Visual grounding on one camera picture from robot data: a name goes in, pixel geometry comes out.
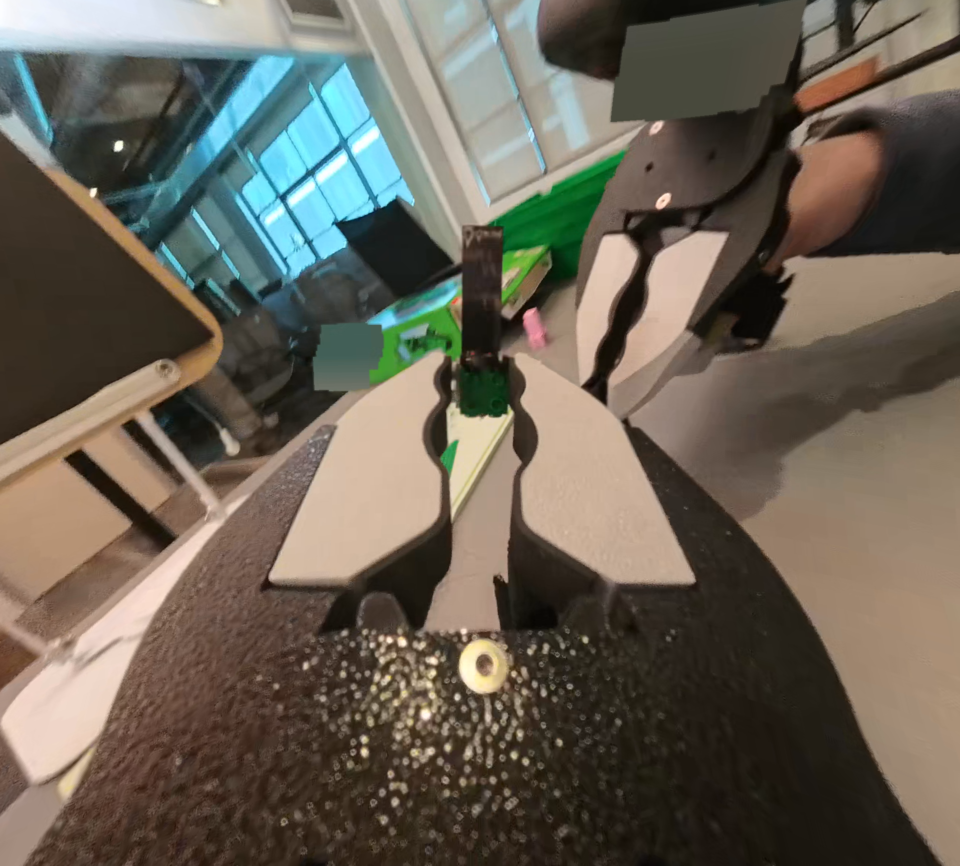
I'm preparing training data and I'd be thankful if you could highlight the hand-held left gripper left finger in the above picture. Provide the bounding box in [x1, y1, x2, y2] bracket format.
[267, 352, 456, 591]

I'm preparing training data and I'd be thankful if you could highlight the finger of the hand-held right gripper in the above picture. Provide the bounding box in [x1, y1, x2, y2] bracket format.
[600, 229, 741, 422]
[575, 232, 646, 389]

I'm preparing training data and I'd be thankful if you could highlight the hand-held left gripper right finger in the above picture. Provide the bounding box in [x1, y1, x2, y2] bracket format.
[508, 354, 699, 590]

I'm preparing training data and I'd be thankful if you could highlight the toy brick assembly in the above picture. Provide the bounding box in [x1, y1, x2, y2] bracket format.
[453, 224, 516, 422]

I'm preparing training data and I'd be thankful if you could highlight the person's right forearm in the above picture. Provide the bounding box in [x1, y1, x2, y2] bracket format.
[813, 90, 960, 261]

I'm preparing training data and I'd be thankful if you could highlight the grey desk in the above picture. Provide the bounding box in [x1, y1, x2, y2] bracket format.
[0, 244, 960, 866]

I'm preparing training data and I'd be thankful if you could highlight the person's right hand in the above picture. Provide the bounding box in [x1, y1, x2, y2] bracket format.
[776, 130, 890, 266]

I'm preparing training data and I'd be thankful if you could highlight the green plastic crate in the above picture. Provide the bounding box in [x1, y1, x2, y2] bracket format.
[487, 150, 628, 279]

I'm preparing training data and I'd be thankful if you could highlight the toy brick instruction booklet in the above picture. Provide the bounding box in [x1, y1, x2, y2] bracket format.
[438, 407, 516, 516]

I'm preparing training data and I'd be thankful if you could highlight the green toy box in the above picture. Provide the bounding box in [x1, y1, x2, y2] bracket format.
[367, 244, 554, 387]

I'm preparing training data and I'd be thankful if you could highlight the brown wooden table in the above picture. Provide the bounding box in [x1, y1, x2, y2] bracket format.
[793, 55, 885, 115]

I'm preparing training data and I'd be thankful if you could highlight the small black monitor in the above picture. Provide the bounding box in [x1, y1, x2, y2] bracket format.
[334, 197, 456, 299]

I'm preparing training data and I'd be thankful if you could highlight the large white-framed window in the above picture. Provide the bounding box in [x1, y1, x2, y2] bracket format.
[366, 0, 663, 209]

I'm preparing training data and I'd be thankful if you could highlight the blue-tinted window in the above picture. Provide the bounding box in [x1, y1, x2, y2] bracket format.
[150, 56, 418, 299]

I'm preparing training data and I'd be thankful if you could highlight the dark board with wooden edge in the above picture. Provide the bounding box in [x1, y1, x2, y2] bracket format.
[0, 131, 226, 449]

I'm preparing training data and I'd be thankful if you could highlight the white stand base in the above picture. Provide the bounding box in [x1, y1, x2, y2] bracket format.
[0, 622, 155, 786]

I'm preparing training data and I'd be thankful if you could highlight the white pull cord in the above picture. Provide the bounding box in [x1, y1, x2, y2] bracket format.
[168, 379, 243, 459]

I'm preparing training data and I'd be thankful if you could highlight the white bracket with screw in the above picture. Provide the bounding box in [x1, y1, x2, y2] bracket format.
[0, 358, 186, 494]

